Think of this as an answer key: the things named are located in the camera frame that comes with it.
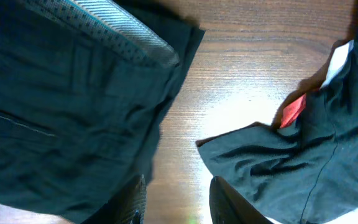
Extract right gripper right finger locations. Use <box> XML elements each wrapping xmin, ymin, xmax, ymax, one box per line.
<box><xmin>209</xmin><ymin>176</ymin><xmax>273</xmax><ymax>224</ymax></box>

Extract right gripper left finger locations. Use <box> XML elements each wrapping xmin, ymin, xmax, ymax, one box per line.
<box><xmin>82</xmin><ymin>175</ymin><xmax>147</xmax><ymax>224</ymax></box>

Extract black shorts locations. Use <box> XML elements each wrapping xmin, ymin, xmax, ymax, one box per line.
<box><xmin>0</xmin><ymin>1</ymin><xmax>204</xmax><ymax>223</ymax></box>

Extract black t-shirt white lettering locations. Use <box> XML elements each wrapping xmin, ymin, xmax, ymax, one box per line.
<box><xmin>198</xmin><ymin>28</ymin><xmax>358</xmax><ymax>223</ymax></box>

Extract red garment tag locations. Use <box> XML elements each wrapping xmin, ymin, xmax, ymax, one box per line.
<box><xmin>280</xmin><ymin>94</ymin><xmax>306</xmax><ymax>129</ymax></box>

